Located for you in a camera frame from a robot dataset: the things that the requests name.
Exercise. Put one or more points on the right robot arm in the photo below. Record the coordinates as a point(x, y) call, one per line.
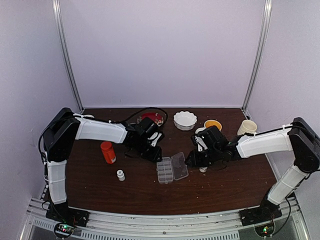
point(297, 137)

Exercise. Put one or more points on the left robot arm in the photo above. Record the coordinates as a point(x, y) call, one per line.
point(66, 127)

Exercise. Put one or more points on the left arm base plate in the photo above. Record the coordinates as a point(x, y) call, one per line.
point(64, 214)

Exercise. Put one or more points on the red floral plate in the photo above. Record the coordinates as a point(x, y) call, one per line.
point(154, 116)

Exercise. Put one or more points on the floral mug yellow inside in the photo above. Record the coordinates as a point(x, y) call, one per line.
point(209, 123)

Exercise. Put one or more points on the small white dropper bottle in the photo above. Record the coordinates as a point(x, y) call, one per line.
point(120, 175)

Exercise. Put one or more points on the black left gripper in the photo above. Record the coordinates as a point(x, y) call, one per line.
point(154, 155)

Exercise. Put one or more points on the clear plastic pill organizer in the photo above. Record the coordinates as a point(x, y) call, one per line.
point(172, 169)

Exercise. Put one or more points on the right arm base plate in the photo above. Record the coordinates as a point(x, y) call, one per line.
point(260, 214)

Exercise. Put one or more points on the aluminium front rail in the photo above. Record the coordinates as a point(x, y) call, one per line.
point(224, 225)

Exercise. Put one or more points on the left aluminium frame post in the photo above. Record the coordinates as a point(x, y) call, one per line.
point(65, 53)

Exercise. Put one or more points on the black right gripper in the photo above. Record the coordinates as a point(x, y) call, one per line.
point(195, 161)

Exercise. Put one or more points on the small white pill bottle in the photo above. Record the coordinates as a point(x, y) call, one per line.
point(203, 169)

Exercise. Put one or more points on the right aluminium frame post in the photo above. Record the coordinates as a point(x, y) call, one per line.
point(264, 30)

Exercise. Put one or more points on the cream ribbed mug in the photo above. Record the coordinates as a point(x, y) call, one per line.
point(247, 126)

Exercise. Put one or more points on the orange pill bottle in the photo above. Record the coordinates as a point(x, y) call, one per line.
point(108, 152)

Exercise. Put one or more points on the aluminium frame post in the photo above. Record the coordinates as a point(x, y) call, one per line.
point(264, 30)
point(65, 53)

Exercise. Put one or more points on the white scalloped bowl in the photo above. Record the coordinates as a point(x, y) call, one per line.
point(185, 120)

